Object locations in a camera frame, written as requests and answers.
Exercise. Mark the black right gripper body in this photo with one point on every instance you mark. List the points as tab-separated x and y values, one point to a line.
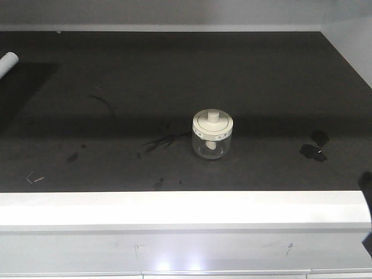
365	186

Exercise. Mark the glass jar with cream lid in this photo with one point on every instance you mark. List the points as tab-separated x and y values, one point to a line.
211	133

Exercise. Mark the white cabinet front ledge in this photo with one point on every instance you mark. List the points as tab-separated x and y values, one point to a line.
303	234

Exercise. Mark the rolled white dark poster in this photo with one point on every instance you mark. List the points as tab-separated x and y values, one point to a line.
7	62

